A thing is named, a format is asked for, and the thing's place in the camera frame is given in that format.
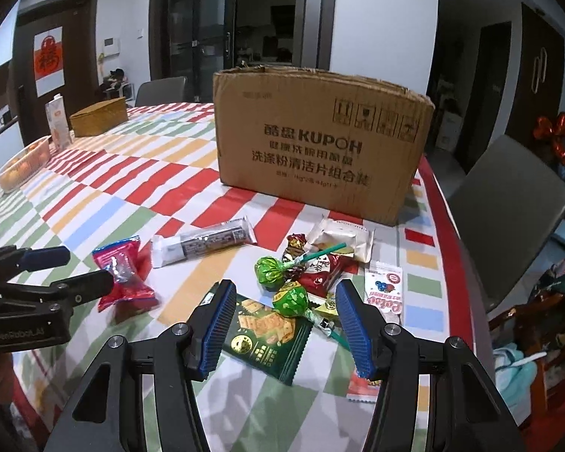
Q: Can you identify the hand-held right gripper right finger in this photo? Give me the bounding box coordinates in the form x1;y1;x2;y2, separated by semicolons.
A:
334;279;521;452

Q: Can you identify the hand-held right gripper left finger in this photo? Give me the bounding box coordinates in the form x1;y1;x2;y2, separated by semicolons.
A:
42;279;238;452

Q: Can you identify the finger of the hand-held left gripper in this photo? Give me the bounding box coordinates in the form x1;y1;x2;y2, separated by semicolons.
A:
0;246;71;286
0;270;115;310

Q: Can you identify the red candy packet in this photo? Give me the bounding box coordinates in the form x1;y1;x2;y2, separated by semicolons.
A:
92;235;161;314

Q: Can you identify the green cracker packet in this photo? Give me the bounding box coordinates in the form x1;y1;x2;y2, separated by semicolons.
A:
221;294;314;386

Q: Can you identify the white pastry packet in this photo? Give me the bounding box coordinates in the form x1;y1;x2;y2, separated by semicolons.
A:
307;214;375;264

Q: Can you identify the foil round candy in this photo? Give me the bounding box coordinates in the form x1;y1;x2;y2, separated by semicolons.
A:
282;233;309;264

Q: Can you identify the brown cardboard box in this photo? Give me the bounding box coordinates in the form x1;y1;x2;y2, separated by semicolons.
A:
213;67;436;227

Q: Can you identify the small yellow candy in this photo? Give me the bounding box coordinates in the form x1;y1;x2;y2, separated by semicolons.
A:
306;292;342;328

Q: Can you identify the white and pink snack packet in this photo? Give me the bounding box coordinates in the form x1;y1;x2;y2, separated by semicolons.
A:
365;261;403;325

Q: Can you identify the red and white flat packet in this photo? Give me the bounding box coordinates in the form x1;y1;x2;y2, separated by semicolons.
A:
347;372;382;403

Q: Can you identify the red chocolate packet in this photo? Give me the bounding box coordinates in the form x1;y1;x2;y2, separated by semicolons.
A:
289;249;347;295

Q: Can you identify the green wrapped lollipop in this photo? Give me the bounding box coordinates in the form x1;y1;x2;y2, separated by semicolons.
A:
255;242;348;293
272;281;354;351

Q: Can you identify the black and white snack bar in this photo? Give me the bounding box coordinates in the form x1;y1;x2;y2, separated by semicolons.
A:
151;215;259;269

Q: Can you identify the clear plastic food container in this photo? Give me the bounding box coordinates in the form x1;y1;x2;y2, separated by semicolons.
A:
0;136;52;194

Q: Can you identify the checked colourful tablecloth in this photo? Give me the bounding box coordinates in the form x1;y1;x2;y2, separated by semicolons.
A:
0;101;495;452

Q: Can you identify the white drink carton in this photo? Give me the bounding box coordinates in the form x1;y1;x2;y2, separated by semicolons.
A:
44;94;73;151

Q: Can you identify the woven basket box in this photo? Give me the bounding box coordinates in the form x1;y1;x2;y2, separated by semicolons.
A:
70;96;129;138

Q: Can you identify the light blue cloth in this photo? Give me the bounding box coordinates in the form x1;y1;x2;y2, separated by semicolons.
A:
492;344;538;406

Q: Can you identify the wooden chair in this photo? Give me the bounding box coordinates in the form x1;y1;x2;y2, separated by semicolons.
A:
487;287;565;410

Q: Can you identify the grey upholstered chair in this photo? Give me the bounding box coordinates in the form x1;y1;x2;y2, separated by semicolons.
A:
445;134;565;314
134;76;189;108

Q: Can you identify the red and white door poster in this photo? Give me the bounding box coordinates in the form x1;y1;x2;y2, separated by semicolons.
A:
33;27;64;96

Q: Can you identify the dark green cloth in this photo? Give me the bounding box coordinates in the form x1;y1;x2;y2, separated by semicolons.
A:
541;268;565;297

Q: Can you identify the brown wooden door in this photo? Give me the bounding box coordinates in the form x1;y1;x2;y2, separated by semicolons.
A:
7;0;99;147

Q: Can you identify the sliding glass door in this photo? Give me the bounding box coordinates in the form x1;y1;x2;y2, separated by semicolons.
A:
151;0;337;104

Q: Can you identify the red foil balloon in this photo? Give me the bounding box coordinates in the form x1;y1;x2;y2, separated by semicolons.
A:
532;112;565;166

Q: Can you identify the dark door with loop handle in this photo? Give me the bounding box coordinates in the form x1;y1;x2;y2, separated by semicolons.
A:
518;2;565;118

